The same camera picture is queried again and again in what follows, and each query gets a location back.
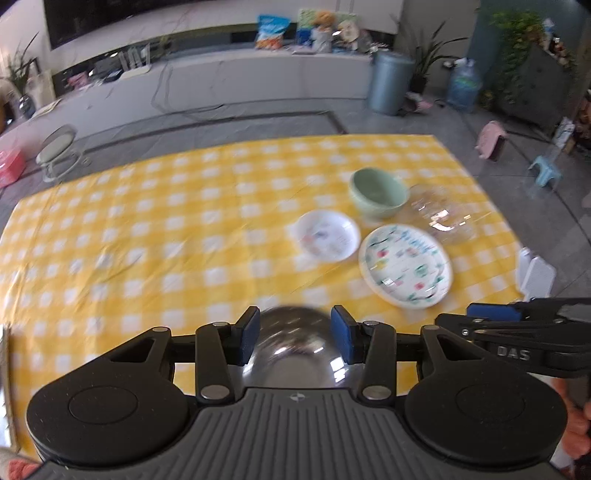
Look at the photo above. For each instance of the green ceramic bowl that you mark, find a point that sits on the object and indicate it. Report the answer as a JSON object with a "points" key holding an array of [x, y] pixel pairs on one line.
{"points": [[376, 196]]}

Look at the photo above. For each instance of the blue water jug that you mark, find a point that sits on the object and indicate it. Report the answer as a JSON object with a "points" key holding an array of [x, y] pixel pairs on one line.
{"points": [[464, 87]]}

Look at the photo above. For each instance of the pink plastic box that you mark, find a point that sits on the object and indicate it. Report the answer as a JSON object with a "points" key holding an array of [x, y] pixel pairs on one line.
{"points": [[10, 168]]}

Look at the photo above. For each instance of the grey trash can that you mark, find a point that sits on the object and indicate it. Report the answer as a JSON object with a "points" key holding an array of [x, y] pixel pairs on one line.
{"points": [[390, 83]]}

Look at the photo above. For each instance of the person's right hand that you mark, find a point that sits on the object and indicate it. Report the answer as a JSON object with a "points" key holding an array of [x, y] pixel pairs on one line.
{"points": [[581, 429]]}

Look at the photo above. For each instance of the yellow checked tablecloth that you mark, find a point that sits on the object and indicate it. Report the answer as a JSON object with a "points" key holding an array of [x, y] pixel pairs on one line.
{"points": [[161, 230]]}

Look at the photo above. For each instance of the white plastic object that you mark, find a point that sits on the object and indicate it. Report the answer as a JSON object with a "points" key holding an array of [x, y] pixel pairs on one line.
{"points": [[538, 277]]}

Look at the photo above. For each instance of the green trailing plant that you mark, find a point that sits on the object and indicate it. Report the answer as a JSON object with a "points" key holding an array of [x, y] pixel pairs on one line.
{"points": [[512, 41]]}

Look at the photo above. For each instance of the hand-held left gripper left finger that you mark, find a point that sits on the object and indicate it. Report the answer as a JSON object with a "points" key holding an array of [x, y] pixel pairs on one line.
{"points": [[250, 334]]}

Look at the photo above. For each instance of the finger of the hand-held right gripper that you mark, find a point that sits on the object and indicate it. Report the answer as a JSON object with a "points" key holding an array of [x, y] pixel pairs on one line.
{"points": [[494, 312], [508, 328]]}

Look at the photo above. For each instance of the red patterned cloth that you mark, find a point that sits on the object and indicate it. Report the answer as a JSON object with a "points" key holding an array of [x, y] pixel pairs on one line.
{"points": [[16, 466]]}

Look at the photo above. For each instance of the stainless steel bowl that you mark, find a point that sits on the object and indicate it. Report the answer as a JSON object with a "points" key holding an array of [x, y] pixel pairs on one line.
{"points": [[295, 341]]}

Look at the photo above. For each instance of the grey cabinet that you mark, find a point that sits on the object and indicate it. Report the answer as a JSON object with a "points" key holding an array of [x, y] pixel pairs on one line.
{"points": [[540, 87]]}

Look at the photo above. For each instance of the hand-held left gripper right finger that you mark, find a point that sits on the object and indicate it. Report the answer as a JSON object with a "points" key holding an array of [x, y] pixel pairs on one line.
{"points": [[346, 334]]}

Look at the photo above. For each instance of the pink cushioned stool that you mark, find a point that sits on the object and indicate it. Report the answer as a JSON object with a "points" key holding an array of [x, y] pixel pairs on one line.
{"points": [[490, 138]]}

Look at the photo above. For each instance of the white marble media console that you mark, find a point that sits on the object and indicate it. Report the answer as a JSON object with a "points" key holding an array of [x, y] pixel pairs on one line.
{"points": [[231, 78]]}

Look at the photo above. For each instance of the pink patterned slippers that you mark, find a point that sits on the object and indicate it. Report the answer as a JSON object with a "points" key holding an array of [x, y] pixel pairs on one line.
{"points": [[420, 102]]}

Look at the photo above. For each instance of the orange plush toy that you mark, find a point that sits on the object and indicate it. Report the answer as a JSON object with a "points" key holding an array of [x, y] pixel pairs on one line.
{"points": [[323, 32]]}

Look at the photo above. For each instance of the small blue stool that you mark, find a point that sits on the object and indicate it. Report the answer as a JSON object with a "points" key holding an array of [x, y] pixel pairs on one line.
{"points": [[545, 168]]}

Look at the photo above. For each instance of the potted grass plant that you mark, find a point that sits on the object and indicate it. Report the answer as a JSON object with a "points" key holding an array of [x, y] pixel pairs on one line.
{"points": [[427, 60]]}

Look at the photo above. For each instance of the leafy plant in blue vase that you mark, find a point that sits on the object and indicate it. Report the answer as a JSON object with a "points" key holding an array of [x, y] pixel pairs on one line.
{"points": [[18, 69]]}

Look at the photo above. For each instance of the small white printed plate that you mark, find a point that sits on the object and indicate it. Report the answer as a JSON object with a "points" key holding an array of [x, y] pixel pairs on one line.
{"points": [[325, 235]]}

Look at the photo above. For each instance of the clear glass bowl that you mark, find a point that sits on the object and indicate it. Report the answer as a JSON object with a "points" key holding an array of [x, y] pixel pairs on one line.
{"points": [[443, 214]]}

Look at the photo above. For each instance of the blue snack bag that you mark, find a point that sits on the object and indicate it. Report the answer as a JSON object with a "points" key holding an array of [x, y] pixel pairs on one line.
{"points": [[272, 32]]}

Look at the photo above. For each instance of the white router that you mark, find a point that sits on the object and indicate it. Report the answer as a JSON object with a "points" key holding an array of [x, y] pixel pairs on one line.
{"points": [[136, 67]]}

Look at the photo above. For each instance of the large white printed plate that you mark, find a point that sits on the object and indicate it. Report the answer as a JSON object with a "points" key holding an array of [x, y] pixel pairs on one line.
{"points": [[406, 267]]}

